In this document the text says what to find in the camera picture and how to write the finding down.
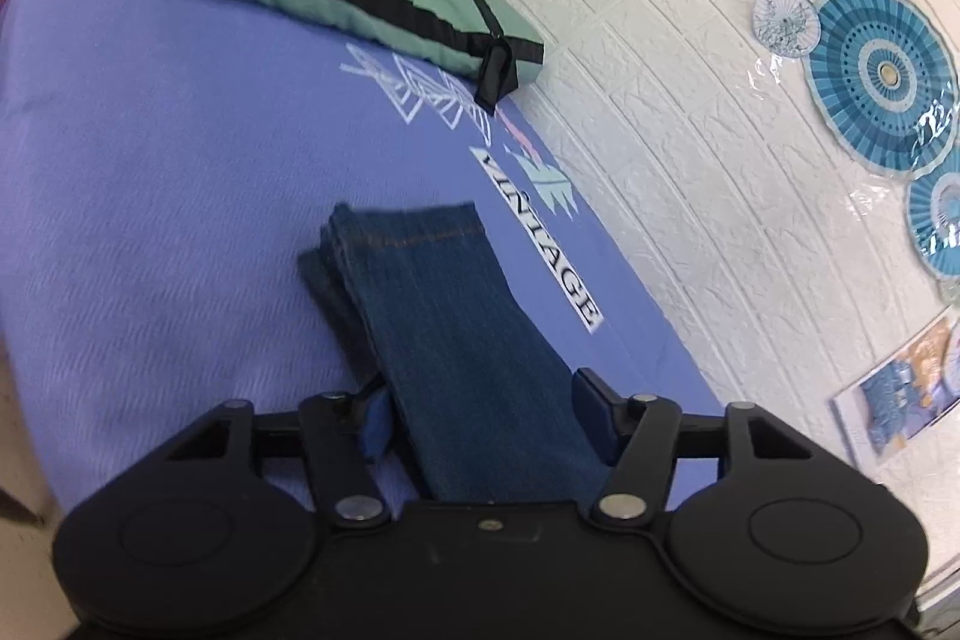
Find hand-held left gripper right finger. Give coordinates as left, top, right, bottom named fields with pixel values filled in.
left=570, top=368, right=815, bottom=522

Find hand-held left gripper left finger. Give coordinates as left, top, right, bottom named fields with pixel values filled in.
left=161, top=383, right=392, bottom=525

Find dark blue denim pants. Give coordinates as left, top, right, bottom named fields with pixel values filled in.
left=297, top=202, right=625, bottom=506

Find blue printed bed sheet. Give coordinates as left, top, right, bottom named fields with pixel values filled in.
left=0, top=0, right=728, bottom=515

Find small pale paper fan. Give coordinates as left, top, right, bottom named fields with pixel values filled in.
left=752, top=0, right=820, bottom=61

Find large blue paper fan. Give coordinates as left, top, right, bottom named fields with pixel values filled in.
left=805, top=0, right=960, bottom=178

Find wall poster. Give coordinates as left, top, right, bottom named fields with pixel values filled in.
left=828, top=316, right=960, bottom=462

